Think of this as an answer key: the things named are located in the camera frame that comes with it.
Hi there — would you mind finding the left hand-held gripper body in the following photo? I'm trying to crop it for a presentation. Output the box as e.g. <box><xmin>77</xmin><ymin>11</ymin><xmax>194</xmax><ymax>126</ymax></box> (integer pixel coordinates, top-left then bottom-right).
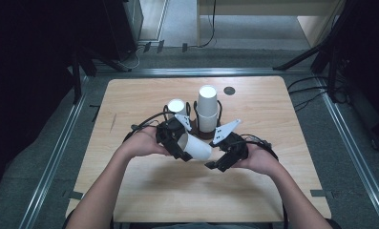
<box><xmin>155</xmin><ymin>114</ymin><xmax>193</xmax><ymax>157</ymax></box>

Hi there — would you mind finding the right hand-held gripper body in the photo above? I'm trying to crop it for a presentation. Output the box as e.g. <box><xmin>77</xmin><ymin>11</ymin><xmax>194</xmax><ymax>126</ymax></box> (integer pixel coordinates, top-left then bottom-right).
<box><xmin>208</xmin><ymin>118</ymin><xmax>250</xmax><ymax>160</ymax></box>

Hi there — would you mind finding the black wire cup holder rack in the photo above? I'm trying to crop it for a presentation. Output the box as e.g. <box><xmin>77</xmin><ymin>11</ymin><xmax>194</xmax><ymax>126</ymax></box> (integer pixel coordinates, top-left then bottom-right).
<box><xmin>162</xmin><ymin>99</ymin><xmax>224</xmax><ymax>141</ymax></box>

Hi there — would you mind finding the tall white paper cup stack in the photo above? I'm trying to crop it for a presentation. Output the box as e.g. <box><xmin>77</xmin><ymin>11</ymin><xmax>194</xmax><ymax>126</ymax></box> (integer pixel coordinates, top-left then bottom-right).
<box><xmin>197</xmin><ymin>84</ymin><xmax>220</xmax><ymax>134</ymax></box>

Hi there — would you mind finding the person's left hand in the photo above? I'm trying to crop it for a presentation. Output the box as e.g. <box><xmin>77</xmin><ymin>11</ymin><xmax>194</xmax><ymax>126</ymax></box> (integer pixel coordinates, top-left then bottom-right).
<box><xmin>122</xmin><ymin>126</ymin><xmax>173</xmax><ymax>158</ymax></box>

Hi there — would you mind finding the person's right hand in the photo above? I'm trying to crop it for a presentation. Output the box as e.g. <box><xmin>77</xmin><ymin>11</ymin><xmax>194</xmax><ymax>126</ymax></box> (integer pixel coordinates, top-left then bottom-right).
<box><xmin>233</xmin><ymin>142</ymin><xmax>279</xmax><ymax>176</ymax></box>

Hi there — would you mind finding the short white paper cup stack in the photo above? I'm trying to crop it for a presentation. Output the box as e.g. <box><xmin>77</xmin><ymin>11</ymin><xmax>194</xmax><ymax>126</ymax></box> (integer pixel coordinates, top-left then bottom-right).
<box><xmin>166</xmin><ymin>98</ymin><xmax>188</xmax><ymax>117</ymax></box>

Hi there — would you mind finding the grey floor tape strip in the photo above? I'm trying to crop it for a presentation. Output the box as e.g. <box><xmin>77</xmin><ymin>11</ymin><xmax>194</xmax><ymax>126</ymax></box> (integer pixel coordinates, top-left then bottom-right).
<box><xmin>62</xmin><ymin>189</ymin><xmax>84</xmax><ymax>201</ymax></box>
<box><xmin>309</xmin><ymin>188</ymin><xmax>335</xmax><ymax>199</ymax></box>

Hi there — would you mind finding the black metal stand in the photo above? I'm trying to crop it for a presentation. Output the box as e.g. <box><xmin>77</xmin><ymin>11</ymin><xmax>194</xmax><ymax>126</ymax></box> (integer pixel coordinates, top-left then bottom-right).
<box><xmin>70</xmin><ymin>52</ymin><xmax>97</xmax><ymax>105</ymax></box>

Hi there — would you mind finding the black tripod stand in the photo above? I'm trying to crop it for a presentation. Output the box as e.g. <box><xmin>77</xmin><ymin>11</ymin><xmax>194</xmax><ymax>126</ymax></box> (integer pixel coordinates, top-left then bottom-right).
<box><xmin>272</xmin><ymin>0</ymin><xmax>379</xmax><ymax>104</ymax></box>

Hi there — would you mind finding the dark cabinet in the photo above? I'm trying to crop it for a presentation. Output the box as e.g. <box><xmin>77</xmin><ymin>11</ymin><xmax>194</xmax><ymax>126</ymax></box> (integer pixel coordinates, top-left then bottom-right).
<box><xmin>101</xmin><ymin>0</ymin><xmax>144</xmax><ymax>62</ymax></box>

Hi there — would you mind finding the light wooden furniture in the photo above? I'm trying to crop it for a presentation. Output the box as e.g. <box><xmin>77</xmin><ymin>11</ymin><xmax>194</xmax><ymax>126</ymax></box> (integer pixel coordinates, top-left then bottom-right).
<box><xmin>196</xmin><ymin>0</ymin><xmax>347</xmax><ymax>50</ymax></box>

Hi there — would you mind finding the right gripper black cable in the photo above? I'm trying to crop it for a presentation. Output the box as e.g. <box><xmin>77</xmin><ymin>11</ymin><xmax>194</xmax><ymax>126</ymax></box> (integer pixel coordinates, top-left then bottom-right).
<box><xmin>240</xmin><ymin>133</ymin><xmax>280</xmax><ymax>160</ymax></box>

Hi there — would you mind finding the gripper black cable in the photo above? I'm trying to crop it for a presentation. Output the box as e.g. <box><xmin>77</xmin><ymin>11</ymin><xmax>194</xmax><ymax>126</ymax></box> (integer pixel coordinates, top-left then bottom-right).
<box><xmin>240</xmin><ymin>133</ymin><xmax>280</xmax><ymax>160</ymax></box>
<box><xmin>123</xmin><ymin>111</ymin><xmax>176</xmax><ymax>143</ymax></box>

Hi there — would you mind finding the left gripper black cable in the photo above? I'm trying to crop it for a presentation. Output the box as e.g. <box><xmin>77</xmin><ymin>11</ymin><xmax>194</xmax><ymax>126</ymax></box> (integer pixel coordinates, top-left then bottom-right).
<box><xmin>123</xmin><ymin>111</ymin><xmax>176</xmax><ymax>143</ymax></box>

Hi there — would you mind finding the metal floor rail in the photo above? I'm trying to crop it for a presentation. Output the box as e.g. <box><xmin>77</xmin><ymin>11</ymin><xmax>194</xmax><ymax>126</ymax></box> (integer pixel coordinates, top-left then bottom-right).
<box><xmin>313</xmin><ymin>75</ymin><xmax>379</xmax><ymax>229</ymax></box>
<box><xmin>17</xmin><ymin>75</ymin><xmax>90</xmax><ymax>229</ymax></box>
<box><xmin>94</xmin><ymin>67</ymin><xmax>309</xmax><ymax>77</ymax></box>

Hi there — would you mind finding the white floor cable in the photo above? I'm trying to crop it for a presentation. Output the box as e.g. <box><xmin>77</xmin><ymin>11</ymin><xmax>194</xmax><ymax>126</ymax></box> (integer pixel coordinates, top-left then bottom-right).
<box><xmin>117</xmin><ymin>44</ymin><xmax>147</xmax><ymax>72</ymax></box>

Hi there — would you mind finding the black floor cable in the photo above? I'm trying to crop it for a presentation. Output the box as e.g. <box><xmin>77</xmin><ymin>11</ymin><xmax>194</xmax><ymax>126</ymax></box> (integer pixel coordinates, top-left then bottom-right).
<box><xmin>293</xmin><ymin>90</ymin><xmax>328</xmax><ymax>113</ymax></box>
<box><xmin>286</xmin><ymin>74</ymin><xmax>330</xmax><ymax>93</ymax></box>

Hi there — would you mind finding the black hanging cable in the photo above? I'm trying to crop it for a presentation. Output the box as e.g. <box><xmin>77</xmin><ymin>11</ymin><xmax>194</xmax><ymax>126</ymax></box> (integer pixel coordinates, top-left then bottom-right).
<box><xmin>198</xmin><ymin>0</ymin><xmax>218</xmax><ymax>49</ymax></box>

